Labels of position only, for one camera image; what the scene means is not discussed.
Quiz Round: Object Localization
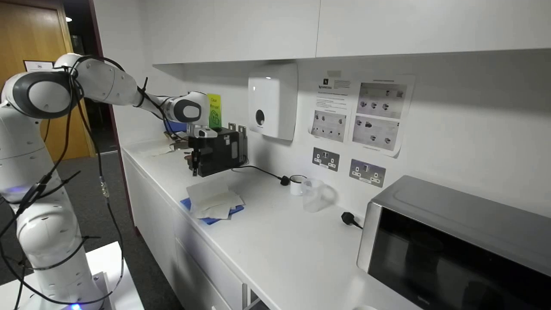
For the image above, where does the stainless steel microwave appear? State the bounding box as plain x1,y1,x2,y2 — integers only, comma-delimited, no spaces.
356,176,551,310

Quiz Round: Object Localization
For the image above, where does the instruction poster sheet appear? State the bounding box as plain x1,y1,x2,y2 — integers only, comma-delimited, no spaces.
307,72,414,157

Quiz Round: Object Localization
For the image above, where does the yellow green sign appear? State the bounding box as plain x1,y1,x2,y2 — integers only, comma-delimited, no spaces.
206,93,221,129

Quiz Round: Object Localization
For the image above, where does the black cable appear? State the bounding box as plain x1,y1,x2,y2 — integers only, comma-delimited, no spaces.
242,164,292,188

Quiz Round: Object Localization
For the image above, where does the white paper towel dispenser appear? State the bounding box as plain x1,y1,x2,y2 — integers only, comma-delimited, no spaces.
247,64,297,141

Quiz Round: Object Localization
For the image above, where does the blue placemat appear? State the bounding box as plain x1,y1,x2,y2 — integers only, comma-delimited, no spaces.
180,198,244,226

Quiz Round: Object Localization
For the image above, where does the black power plug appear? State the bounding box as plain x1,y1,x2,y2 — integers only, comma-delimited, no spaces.
340,212,363,229

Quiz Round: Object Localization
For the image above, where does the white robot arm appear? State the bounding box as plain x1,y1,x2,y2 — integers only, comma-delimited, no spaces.
0,53,208,310

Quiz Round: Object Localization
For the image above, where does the clear glass cup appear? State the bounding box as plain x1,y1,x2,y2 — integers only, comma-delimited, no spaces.
302,184,337,212

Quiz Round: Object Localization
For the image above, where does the wooden door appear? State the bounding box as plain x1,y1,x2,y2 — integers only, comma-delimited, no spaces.
0,0,94,158

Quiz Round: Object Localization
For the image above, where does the wall socket plate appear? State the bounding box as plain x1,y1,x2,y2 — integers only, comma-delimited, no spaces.
349,160,385,188
311,148,338,171

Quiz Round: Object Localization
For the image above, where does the white napkin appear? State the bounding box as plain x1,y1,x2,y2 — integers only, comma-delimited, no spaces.
187,181,233,200
190,193,242,220

